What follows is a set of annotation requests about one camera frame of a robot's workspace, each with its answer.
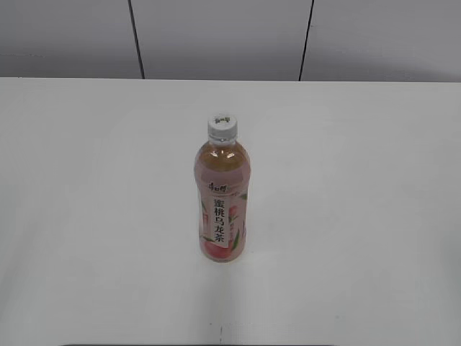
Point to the white bottle cap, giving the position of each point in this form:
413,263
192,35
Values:
222,125

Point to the pink peach tea bottle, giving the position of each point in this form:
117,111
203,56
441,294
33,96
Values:
222,173

